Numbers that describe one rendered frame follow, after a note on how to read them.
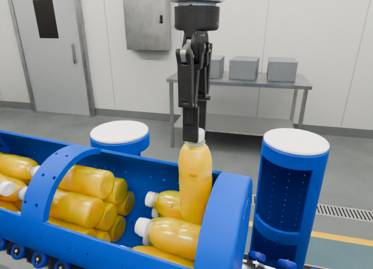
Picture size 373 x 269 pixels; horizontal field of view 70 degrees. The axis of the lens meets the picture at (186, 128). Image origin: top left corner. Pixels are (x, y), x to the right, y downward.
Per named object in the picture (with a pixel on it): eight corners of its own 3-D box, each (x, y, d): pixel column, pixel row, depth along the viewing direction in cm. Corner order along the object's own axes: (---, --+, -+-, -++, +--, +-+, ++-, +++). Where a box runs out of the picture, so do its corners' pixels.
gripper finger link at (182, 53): (202, 33, 45) (192, 26, 40) (199, 64, 46) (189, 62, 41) (188, 32, 45) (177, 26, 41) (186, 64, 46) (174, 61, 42)
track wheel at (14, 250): (25, 244, 71) (31, 243, 72) (13, 239, 72) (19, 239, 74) (19, 262, 70) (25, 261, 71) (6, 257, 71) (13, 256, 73)
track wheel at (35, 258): (46, 252, 68) (53, 251, 70) (33, 247, 70) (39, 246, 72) (40, 271, 67) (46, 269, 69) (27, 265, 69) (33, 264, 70)
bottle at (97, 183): (100, 172, 63) (41, 159, 69) (95, 202, 63) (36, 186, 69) (117, 170, 70) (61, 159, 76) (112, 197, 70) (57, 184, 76)
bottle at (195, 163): (183, 203, 64) (180, 131, 57) (212, 205, 63) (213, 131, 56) (177, 224, 57) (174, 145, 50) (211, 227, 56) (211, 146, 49)
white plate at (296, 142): (263, 125, 137) (263, 128, 137) (263, 149, 112) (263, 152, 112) (322, 130, 130) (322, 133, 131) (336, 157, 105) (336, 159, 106)
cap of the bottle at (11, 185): (10, 192, 75) (15, 194, 74) (-4, 197, 71) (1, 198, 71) (11, 179, 74) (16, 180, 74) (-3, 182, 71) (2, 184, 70)
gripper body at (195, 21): (212, 3, 39) (209, 67, 43) (225, 5, 46) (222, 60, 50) (165, 4, 42) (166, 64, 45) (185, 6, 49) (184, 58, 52)
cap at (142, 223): (142, 234, 56) (135, 232, 57) (147, 240, 59) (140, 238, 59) (149, 217, 58) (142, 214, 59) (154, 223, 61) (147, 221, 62)
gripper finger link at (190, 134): (199, 106, 48) (198, 107, 48) (198, 142, 51) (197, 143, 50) (184, 104, 49) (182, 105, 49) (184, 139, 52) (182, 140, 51)
